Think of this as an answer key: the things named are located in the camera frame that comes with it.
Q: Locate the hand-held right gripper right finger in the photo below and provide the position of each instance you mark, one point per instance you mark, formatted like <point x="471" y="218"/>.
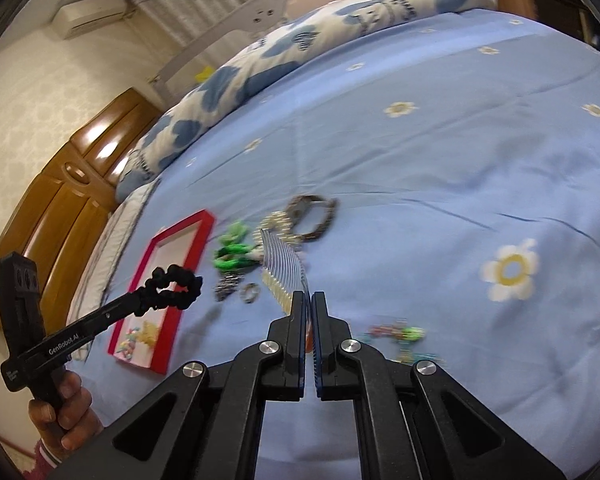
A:
<point x="320" y="345"/>

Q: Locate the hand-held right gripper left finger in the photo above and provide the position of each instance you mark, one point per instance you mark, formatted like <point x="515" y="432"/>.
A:
<point x="300" y="345"/>

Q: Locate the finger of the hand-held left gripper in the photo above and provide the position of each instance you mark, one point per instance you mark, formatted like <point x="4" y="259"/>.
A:
<point x="130" y="302"/>

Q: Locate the black scrunchie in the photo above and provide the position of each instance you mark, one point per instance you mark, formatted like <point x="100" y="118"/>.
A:
<point x="192" y="285"/>

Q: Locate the red shallow box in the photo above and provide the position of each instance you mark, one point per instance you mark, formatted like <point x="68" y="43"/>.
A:
<point x="177" y="252"/>

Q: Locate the rhinestone butterfly brooch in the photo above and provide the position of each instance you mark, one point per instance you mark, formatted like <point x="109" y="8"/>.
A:
<point x="250" y="294"/>

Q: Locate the brown studded wristwatch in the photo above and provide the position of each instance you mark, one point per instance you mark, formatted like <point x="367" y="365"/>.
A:
<point x="325" y="220"/>

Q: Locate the person's left hand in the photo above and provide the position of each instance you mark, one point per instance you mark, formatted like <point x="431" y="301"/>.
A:
<point x="75" y="410"/>

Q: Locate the yellow hair claw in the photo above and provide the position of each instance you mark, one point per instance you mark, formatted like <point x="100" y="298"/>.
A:
<point x="150" y="335"/>

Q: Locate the striped white pillow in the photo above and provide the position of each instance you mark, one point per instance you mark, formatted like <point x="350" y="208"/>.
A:
<point x="120" y="230"/>

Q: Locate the wooden headboard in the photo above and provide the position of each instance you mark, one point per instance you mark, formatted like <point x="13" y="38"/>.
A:
<point x="70" y="200"/>

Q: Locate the green fabric scrunchie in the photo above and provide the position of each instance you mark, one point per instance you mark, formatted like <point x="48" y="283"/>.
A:
<point x="234" y="232"/>

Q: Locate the blue heart printed quilt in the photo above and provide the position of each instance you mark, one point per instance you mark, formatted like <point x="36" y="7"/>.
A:
<point x="220" y="90"/>

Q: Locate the yellow bow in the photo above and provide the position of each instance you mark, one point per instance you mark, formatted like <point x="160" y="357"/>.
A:
<point x="204" y="73"/>

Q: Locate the white air conditioner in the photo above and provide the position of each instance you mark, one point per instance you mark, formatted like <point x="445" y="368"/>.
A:
<point x="87" y="15"/>

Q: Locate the grey bed rail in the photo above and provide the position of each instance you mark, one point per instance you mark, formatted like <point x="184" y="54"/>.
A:
<point x="265" y="10"/>

